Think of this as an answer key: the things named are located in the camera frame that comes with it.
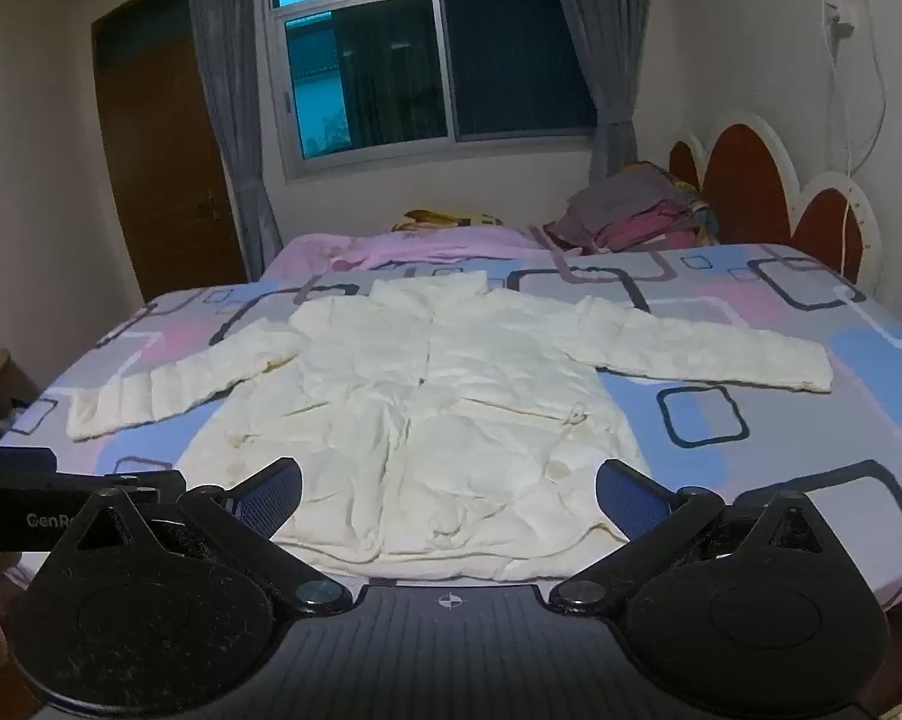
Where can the sliding glass window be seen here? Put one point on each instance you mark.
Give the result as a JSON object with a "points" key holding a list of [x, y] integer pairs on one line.
{"points": [[436, 60]]}

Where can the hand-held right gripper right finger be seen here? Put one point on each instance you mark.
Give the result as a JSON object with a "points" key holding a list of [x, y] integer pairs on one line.
{"points": [[631, 501]]}

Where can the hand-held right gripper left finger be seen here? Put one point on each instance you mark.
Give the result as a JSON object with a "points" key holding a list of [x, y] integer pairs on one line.
{"points": [[272, 499]]}

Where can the red and white headboard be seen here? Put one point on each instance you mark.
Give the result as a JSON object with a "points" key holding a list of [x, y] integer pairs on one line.
{"points": [[747, 180]]}

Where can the pile of folded clothes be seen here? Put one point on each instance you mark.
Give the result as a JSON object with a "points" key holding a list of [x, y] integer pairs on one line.
{"points": [[631, 214]]}

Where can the pink blanket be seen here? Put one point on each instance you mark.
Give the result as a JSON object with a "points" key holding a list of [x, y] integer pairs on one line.
{"points": [[451, 247]]}

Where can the bed with patterned sheet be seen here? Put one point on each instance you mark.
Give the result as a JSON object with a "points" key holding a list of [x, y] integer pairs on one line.
{"points": [[728, 412]]}

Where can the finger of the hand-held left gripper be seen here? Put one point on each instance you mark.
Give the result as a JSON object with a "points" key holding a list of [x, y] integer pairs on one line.
{"points": [[147, 481]]}

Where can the grey curtain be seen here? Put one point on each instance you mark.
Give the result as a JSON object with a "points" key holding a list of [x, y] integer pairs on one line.
{"points": [[601, 37], [229, 105]]}

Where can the brown wooden door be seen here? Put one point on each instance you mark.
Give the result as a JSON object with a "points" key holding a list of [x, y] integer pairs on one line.
{"points": [[158, 157]]}

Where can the wall socket with charger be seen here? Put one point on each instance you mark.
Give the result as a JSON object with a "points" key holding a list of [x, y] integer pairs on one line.
{"points": [[841, 17]]}

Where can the white quilted duvet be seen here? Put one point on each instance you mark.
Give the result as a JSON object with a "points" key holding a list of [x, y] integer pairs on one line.
{"points": [[436, 405]]}

